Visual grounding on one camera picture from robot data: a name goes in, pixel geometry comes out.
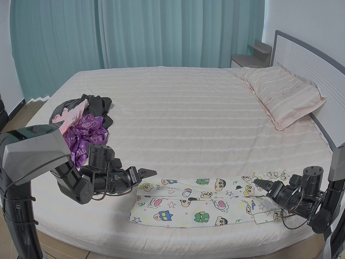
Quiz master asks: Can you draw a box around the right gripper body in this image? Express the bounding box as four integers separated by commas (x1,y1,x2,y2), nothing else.
266,180,296,213

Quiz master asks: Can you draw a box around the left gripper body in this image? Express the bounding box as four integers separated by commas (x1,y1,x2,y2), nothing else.
109,167,141,195

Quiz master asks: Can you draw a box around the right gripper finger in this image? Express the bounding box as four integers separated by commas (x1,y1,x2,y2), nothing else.
253,179,274,191

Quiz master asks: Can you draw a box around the white printed pyjama garment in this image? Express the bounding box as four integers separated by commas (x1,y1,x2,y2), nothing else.
128,169,291,228

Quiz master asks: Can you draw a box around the bed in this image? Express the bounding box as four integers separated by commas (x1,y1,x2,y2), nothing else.
25,30,345,253

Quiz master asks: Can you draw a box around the purple satin garment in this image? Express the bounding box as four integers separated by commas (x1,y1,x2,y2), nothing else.
63,114,110,169

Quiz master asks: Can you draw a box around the dark grey garment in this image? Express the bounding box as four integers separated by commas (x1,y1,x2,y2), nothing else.
49,93,114,131

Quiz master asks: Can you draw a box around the pink garment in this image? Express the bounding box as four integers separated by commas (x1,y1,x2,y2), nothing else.
51,99,89,136

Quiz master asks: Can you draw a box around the pale pink pillow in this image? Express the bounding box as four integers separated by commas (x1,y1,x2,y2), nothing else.
234,65,328,131

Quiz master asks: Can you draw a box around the grey bedside table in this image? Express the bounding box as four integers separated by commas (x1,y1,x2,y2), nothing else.
231,39,272,69

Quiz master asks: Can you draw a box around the black chest of drawers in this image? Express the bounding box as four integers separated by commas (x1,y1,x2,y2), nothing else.
0,93,10,132

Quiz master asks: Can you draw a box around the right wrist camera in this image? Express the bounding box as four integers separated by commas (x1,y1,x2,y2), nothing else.
289,174,303,190

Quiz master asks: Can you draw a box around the black cable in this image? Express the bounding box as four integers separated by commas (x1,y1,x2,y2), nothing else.
281,209,311,230
92,185,133,202

